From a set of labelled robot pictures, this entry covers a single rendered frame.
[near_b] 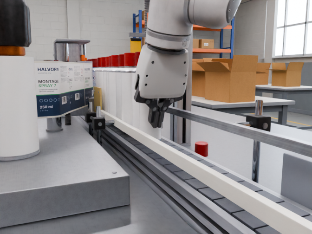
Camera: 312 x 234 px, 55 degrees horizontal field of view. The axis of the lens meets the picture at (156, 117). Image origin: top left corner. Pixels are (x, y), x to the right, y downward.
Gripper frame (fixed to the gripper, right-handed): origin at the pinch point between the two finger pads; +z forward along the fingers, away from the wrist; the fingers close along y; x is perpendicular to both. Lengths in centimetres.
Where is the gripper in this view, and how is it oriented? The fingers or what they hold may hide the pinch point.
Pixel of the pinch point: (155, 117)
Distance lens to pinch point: 65.1
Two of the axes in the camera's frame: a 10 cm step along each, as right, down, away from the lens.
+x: 3.7, 4.7, -8.0
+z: -1.3, 8.8, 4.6
